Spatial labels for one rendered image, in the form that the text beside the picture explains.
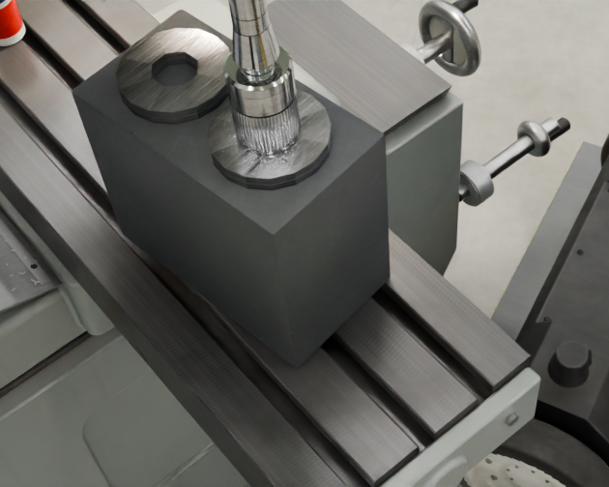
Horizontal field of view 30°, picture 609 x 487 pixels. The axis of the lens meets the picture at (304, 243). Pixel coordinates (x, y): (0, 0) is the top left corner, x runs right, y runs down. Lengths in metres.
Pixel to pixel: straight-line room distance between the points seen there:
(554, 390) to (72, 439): 0.55
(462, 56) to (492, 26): 0.98
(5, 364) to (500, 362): 0.51
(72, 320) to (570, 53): 1.57
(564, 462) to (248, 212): 0.62
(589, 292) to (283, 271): 0.67
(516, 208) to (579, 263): 0.80
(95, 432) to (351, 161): 0.65
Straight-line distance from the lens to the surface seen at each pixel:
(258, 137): 0.78
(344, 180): 0.80
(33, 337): 1.17
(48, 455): 1.32
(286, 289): 0.82
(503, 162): 1.58
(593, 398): 1.31
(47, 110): 1.15
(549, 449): 1.28
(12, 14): 1.21
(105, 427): 1.36
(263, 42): 0.73
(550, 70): 2.47
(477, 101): 2.40
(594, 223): 1.47
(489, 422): 0.91
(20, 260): 1.13
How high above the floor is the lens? 1.75
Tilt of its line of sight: 54 degrees down
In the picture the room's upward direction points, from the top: 8 degrees counter-clockwise
